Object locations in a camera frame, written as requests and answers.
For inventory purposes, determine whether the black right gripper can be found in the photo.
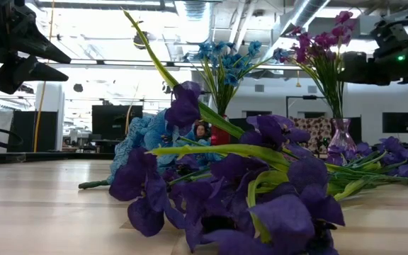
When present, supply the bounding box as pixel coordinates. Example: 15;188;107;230
337;51;382;86

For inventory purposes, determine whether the violet artificial flower bunch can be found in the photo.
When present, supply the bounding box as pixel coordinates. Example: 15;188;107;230
326;136;408;181
108;9;408;255

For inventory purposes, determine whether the pink glass vase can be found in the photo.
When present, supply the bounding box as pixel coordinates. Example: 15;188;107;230
327;118;358;157

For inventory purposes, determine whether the red glass vase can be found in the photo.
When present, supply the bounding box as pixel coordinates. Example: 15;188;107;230
210;115;232;146

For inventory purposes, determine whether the small black monitor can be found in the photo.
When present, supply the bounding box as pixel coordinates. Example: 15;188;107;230
382;112;408;135

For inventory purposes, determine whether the black room panel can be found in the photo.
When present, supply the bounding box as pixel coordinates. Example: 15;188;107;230
7;110;59;153

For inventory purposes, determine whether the brown patterned cloth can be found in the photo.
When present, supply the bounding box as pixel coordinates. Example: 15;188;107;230
290;116;333;155

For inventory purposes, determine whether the large black monitor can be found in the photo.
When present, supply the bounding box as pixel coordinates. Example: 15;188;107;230
91;104;144;141

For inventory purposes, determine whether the dark office desk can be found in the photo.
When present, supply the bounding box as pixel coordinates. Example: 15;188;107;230
60;139;127;154

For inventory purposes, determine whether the large black hanging speaker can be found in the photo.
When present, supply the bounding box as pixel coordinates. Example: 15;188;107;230
132;30;152;50

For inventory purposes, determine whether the person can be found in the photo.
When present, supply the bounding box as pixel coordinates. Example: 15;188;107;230
192;122;211;142

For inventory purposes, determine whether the long yellow cable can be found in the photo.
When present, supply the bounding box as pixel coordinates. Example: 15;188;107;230
33;0;55;153

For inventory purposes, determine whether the black pole frame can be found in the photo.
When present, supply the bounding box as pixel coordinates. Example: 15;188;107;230
285;94;327;120

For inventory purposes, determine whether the silver ceiling duct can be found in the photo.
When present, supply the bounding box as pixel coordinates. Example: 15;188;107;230
260;0;332;63

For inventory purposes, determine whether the black aluminium table frame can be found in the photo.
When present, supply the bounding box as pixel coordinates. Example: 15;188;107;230
0;151;120;166

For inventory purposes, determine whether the yellow cable with plug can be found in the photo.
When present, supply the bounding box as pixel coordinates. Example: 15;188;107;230
125;84;140;137

